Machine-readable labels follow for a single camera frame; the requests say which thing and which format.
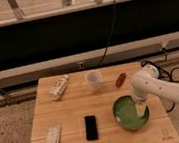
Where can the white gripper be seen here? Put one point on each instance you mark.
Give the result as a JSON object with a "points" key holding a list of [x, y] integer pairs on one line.
{"points": [[140, 108]]}

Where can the green ceramic bowl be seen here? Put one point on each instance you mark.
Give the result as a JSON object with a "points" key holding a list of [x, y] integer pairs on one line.
{"points": [[124, 110]]}

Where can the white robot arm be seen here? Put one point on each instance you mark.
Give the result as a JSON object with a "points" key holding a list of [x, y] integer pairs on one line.
{"points": [[146, 81]]}

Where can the translucent plastic cup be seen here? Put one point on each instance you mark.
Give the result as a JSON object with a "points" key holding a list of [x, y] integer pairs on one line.
{"points": [[93, 79]]}

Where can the black smartphone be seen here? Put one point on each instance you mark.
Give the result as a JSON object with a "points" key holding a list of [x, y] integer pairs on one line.
{"points": [[91, 128]]}

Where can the brown sausage-shaped object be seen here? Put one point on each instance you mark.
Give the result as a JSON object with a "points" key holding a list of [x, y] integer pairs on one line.
{"points": [[120, 80]]}

